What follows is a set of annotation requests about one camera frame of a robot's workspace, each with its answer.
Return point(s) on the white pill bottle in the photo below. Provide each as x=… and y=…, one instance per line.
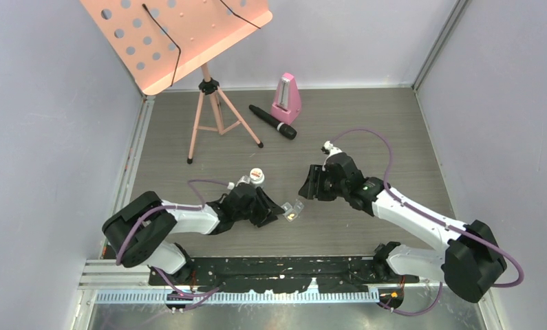
x=257, y=177

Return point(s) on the pink metronome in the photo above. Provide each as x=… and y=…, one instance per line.
x=287, y=104

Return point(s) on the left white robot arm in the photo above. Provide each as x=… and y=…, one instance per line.
x=138, y=232

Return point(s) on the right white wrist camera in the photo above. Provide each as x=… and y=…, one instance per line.
x=329, y=149

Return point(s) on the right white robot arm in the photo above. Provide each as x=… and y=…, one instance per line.
x=462, y=256

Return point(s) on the pink music stand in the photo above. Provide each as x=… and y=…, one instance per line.
x=161, y=42

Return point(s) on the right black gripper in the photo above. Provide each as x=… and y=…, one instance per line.
x=309, y=190

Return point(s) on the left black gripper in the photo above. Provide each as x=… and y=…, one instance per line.
x=272, y=207

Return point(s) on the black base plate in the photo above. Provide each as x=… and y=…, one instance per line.
x=285, y=275

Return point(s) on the clear plastic pill organizer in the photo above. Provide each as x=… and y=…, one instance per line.
x=292, y=211

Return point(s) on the black microphone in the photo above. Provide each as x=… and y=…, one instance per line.
x=284, y=129

